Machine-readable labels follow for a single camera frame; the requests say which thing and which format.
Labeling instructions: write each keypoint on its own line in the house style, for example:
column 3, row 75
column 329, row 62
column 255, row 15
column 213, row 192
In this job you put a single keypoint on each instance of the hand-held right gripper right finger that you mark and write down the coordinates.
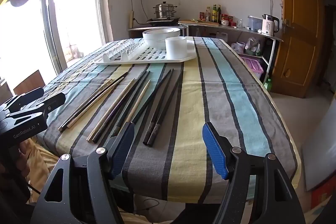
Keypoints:
column 215, row 154

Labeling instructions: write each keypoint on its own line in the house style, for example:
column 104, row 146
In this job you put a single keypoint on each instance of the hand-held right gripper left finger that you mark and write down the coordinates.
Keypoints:
column 122, row 153

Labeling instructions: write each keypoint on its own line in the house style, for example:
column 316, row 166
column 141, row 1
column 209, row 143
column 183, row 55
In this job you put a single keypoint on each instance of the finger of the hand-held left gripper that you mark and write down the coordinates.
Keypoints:
column 50, row 104
column 31, row 119

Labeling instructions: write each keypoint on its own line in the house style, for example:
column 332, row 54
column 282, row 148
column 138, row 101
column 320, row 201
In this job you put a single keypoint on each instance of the row of chopsticks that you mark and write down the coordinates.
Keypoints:
column 148, row 138

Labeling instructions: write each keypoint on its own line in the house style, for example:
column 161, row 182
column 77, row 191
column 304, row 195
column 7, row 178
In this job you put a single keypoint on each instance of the person's left hand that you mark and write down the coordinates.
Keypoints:
column 25, row 149

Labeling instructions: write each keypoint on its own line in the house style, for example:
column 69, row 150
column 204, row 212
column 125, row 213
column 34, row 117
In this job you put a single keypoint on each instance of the brown wooden board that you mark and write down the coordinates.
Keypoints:
column 29, row 82

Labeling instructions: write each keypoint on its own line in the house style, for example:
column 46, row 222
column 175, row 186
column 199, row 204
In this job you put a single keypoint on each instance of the striped tablecloth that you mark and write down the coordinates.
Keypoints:
column 223, row 98

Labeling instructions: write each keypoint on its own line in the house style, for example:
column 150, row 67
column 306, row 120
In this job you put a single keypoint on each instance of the green plastic bottle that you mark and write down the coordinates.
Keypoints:
column 267, row 84

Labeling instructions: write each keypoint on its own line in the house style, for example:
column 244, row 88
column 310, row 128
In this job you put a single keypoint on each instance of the white dish rack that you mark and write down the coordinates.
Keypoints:
column 126, row 54

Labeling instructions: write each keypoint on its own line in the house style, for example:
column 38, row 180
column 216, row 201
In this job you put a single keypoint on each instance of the pink-lid storage box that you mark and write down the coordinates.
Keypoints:
column 253, row 65

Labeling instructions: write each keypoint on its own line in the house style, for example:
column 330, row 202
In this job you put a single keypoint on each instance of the purple-lid white cup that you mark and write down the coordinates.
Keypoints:
column 240, row 47

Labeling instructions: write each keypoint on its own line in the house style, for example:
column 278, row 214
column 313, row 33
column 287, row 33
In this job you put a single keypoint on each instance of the crumpled plastic bag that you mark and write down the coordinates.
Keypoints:
column 253, row 45

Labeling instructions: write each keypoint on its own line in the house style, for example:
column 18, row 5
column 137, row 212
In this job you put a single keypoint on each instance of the beige power strip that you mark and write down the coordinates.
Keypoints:
column 131, row 19

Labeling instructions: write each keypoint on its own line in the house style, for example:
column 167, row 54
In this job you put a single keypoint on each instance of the low metal table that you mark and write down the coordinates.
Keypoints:
column 141, row 31

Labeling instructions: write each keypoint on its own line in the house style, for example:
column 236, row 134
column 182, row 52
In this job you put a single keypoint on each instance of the white plastic jug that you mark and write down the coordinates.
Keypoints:
column 222, row 36

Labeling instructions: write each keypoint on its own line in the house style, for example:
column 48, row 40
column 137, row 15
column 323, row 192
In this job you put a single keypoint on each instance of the metal shelf table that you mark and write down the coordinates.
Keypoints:
column 244, row 29

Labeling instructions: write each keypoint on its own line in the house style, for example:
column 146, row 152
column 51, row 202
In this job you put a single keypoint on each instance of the plain white bowl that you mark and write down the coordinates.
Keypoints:
column 174, row 32

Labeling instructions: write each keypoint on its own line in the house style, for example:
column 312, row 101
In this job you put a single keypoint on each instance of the wooden cutting board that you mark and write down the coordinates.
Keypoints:
column 199, row 22

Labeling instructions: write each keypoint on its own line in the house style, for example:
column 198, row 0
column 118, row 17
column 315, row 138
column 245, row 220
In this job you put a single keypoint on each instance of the clear drinking glass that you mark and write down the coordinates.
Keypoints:
column 240, row 23

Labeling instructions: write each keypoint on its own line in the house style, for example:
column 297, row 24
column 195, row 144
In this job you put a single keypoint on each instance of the patterned jar red lid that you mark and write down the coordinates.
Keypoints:
column 224, row 21

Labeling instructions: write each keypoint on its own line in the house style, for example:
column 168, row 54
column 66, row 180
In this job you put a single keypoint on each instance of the translucent plastic container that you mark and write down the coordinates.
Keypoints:
column 254, row 23

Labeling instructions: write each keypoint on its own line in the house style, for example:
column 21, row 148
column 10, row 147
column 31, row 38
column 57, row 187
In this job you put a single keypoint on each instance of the black induction cooktop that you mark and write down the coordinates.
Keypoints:
column 162, row 21

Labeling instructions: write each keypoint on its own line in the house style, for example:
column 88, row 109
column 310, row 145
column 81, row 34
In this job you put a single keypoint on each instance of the red spice jar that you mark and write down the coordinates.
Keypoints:
column 201, row 16

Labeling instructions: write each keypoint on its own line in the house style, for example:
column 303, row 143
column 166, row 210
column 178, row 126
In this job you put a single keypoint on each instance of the dark sauce bottle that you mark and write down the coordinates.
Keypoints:
column 219, row 15

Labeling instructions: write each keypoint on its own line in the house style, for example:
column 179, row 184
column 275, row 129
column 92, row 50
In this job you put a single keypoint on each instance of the white electric kettle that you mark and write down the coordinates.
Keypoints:
column 269, row 26

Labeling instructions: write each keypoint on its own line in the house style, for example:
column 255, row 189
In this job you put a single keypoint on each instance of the small clear bottle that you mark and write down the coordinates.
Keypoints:
column 208, row 15

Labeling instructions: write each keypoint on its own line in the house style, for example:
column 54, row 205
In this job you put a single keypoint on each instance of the yellow oil bottle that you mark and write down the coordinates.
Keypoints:
column 214, row 14

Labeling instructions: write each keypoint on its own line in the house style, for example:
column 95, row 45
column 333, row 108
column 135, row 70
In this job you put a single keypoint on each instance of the steel steamer pot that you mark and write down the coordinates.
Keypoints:
column 164, row 10

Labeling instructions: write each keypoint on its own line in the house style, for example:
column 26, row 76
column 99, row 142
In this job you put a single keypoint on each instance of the wooden door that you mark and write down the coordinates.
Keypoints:
column 299, row 29

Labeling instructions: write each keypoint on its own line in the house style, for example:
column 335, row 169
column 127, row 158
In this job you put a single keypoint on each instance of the sliding window frame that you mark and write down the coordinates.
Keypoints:
column 50, row 3

